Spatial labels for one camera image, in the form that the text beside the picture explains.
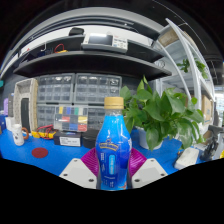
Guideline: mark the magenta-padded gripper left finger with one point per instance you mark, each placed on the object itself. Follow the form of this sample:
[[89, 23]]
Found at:
[[76, 171]]

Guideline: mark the black rectangular device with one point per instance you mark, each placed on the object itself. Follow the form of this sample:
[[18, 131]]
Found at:
[[25, 113]]

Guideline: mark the black box with white label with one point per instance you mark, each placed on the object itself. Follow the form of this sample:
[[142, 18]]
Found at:
[[68, 138]]

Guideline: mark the black case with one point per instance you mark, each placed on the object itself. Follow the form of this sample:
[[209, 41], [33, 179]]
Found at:
[[89, 138]]

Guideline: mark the dark grey flat box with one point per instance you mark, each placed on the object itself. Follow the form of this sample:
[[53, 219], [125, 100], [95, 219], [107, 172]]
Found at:
[[10, 105]]

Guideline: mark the clear organizer with coloured parts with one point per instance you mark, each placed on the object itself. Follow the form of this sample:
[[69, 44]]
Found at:
[[70, 119]]

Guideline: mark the white power adapter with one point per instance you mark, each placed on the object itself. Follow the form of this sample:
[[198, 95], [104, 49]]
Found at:
[[186, 158]]

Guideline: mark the green potted plant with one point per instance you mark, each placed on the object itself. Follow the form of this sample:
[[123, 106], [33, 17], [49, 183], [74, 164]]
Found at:
[[160, 110]]

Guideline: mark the purple bag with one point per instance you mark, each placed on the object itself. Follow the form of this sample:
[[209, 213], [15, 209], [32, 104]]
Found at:
[[5, 106]]

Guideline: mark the yellow multimeter with red leads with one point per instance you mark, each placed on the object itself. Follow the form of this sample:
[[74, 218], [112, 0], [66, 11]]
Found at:
[[43, 133]]

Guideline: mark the black tool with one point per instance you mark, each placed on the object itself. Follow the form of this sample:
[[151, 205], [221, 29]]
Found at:
[[213, 140]]

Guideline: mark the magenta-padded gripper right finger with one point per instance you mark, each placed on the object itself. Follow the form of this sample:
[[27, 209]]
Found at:
[[150, 171]]

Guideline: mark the black shelf unit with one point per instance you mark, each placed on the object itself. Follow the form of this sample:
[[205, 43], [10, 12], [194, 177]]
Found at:
[[93, 65]]

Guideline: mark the blue drink bottle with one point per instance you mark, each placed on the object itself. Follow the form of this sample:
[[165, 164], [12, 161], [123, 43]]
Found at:
[[113, 150]]

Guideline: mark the flat round red coaster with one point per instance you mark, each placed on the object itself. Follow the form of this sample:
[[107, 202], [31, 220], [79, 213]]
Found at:
[[40, 152]]

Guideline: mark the beige dotted tray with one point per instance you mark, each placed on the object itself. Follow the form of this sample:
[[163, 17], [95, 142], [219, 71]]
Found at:
[[26, 90]]

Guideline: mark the white shelf unit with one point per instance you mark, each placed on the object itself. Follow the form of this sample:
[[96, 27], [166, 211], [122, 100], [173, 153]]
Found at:
[[186, 66]]

